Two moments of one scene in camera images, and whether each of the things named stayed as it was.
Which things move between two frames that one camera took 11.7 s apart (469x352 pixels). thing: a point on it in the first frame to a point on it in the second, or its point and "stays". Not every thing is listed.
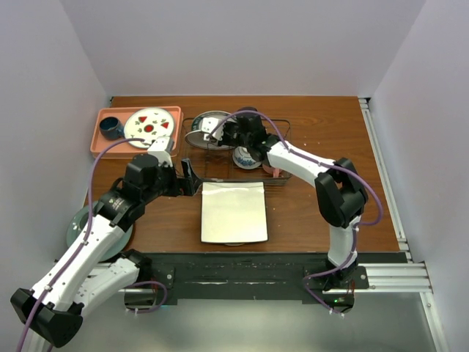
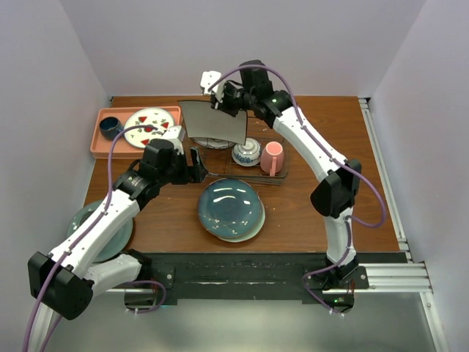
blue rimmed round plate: (207, 125) to (209, 78)
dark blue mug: (111, 128) stays
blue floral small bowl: (242, 158) stays
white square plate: (233, 212) to (202, 119)
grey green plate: (77, 224) stays
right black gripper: (226, 127) to (222, 103)
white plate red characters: (196, 138) stays
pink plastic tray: (124, 149) stays
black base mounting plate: (241, 277) stays
